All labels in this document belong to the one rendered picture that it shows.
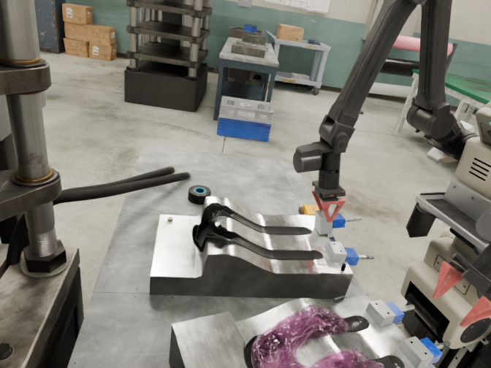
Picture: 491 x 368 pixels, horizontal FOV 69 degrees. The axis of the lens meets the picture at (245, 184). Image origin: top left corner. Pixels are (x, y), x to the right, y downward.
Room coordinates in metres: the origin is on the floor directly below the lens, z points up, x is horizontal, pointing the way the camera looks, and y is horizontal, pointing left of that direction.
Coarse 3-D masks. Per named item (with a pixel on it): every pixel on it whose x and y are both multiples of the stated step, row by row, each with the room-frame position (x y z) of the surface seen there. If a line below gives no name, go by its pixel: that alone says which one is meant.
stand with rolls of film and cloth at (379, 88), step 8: (400, 40) 6.20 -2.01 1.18; (408, 40) 6.25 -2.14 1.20; (416, 40) 6.30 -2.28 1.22; (400, 48) 6.26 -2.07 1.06; (408, 48) 6.28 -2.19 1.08; (416, 48) 6.30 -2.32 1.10; (448, 48) 6.44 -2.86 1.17; (448, 56) 6.60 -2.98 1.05; (384, 64) 6.13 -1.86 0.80; (392, 64) 6.17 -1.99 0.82; (400, 64) 6.21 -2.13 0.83; (408, 64) 6.26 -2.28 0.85; (416, 64) 6.32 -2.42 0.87; (448, 64) 6.56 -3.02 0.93; (384, 72) 6.20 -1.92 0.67; (392, 72) 6.21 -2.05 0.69; (400, 72) 6.24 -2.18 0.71; (408, 72) 6.26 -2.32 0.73; (376, 88) 6.17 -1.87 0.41; (384, 88) 6.21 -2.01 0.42; (392, 88) 6.26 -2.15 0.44; (400, 88) 6.31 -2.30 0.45; (408, 88) 6.36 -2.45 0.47; (360, 112) 5.94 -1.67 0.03
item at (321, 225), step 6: (318, 210) 0.92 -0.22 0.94; (318, 216) 0.89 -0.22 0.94; (324, 216) 0.88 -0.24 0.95; (330, 216) 0.88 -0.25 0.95; (336, 216) 0.91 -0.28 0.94; (342, 216) 0.91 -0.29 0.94; (318, 222) 0.89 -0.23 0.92; (324, 222) 0.87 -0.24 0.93; (330, 222) 0.88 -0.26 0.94; (336, 222) 0.88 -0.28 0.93; (342, 222) 0.89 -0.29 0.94; (318, 228) 0.88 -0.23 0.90; (324, 228) 0.87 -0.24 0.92; (330, 228) 0.87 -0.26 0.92; (336, 228) 0.88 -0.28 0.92
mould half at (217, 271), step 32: (160, 224) 0.83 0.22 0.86; (192, 224) 0.86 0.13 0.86; (224, 224) 0.78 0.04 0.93; (288, 224) 0.90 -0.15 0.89; (160, 256) 0.70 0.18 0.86; (192, 256) 0.72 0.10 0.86; (224, 256) 0.66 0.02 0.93; (256, 256) 0.71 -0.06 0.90; (160, 288) 0.63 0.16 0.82; (192, 288) 0.65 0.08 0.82; (224, 288) 0.66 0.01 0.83; (256, 288) 0.68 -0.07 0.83; (288, 288) 0.69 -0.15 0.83; (320, 288) 0.71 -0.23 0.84
